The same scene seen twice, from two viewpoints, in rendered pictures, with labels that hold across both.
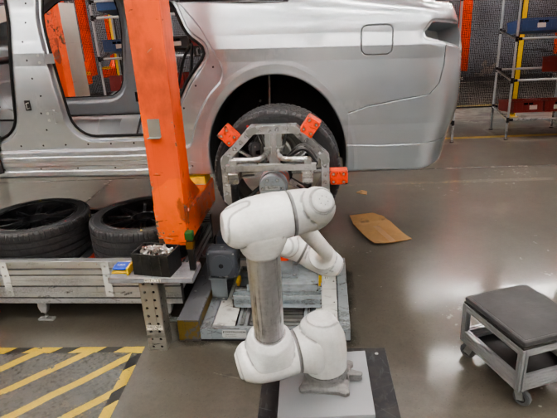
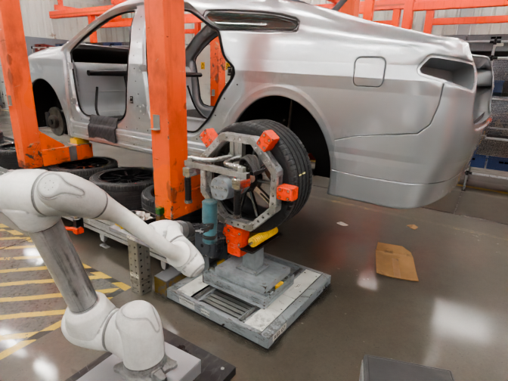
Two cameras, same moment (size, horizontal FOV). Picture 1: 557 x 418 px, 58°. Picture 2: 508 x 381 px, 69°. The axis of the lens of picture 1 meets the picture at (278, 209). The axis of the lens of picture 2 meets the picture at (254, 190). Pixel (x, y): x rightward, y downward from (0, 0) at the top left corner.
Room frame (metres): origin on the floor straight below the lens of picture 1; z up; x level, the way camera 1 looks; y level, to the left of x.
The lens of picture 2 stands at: (0.70, -1.04, 1.45)
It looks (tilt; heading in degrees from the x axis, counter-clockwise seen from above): 18 degrees down; 28
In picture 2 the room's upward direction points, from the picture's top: 2 degrees clockwise
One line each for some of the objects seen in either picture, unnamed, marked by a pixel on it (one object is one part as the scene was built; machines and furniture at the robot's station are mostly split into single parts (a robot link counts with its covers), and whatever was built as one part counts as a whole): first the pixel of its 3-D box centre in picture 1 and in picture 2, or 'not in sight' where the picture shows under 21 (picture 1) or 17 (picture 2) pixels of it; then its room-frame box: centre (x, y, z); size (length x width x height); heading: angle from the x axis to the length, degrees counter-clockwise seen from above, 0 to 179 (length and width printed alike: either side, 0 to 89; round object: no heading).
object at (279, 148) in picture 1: (292, 148); (240, 156); (2.30, -0.08, 1.03); 0.19 x 0.18 x 0.11; 174
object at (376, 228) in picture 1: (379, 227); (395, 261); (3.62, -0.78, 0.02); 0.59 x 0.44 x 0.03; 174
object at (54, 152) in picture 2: not in sight; (63, 144); (3.01, 2.43, 0.69); 0.52 x 0.17 x 0.35; 174
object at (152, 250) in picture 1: (157, 258); (141, 222); (2.27, 0.62, 0.51); 0.20 x 0.14 x 0.13; 75
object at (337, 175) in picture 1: (338, 176); (286, 192); (2.41, -0.31, 0.85); 0.09 x 0.08 x 0.07; 84
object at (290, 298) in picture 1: (279, 285); (248, 277); (2.61, 0.02, 0.13); 0.50 x 0.36 x 0.10; 84
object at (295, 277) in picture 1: (283, 256); (252, 253); (2.60, -0.01, 0.32); 0.40 x 0.30 x 0.28; 84
